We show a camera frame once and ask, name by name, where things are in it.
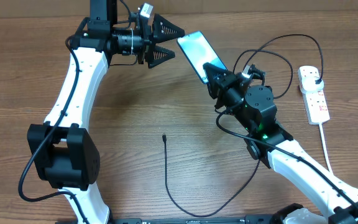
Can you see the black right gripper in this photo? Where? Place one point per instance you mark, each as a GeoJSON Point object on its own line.
{"type": "Point", "coordinates": [227, 80]}

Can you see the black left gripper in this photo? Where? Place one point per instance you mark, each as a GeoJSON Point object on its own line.
{"type": "Point", "coordinates": [158, 37]}

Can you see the Samsung Galaxy smartphone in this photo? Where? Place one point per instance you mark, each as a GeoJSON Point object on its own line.
{"type": "Point", "coordinates": [199, 51]}

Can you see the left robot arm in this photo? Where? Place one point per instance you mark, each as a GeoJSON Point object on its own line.
{"type": "Point", "coordinates": [63, 151]}

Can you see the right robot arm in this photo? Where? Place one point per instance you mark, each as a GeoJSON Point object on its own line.
{"type": "Point", "coordinates": [267, 141]}

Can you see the white charger plug adapter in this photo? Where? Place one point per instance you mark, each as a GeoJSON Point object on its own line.
{"type": "Point", "coordinates": [311, 84]}

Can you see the white power strip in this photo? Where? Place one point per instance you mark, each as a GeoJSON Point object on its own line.
{"type": "Point", "coordinates": [315, 102]}

